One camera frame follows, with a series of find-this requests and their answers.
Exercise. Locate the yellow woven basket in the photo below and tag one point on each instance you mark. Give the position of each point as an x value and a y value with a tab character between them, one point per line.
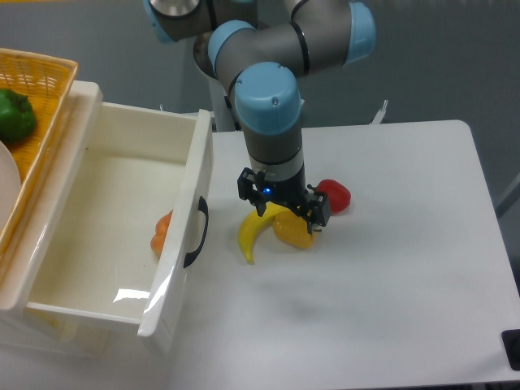
46	81

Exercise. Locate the yellow plastic banana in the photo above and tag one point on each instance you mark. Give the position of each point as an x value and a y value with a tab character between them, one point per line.
252	226

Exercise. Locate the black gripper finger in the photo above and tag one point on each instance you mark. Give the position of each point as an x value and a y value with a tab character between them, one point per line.
251	187
314	208

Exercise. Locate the black object at table edge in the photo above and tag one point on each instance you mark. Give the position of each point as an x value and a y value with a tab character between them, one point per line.
511	342

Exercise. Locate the red toy bell pepper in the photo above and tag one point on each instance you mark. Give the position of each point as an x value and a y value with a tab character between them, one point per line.
338	195

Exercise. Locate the green toy bell pepper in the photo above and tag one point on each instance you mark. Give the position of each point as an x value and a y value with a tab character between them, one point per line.
18	120

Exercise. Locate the orange toy bell pepper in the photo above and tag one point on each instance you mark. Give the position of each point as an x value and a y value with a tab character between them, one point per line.
160	233

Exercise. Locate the black top drawer handle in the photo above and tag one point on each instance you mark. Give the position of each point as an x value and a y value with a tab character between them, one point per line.
199	232

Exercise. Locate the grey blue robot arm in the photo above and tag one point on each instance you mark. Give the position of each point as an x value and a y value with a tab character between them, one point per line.
258	69

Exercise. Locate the white drawer cabinet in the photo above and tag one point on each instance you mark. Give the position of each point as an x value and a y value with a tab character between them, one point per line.
28	246

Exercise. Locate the yellow toy bell pepper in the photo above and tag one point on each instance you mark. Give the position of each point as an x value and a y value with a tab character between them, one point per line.
292	230

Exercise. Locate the white plate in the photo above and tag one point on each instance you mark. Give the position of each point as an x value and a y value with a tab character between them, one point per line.
10	184

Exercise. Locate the white table clamp bracket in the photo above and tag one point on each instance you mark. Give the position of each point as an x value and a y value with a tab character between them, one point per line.
380	114

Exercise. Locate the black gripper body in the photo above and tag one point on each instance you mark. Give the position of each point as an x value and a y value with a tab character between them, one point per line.
287	192

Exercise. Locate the white top drawer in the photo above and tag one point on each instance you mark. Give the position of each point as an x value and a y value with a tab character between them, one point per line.
99	269

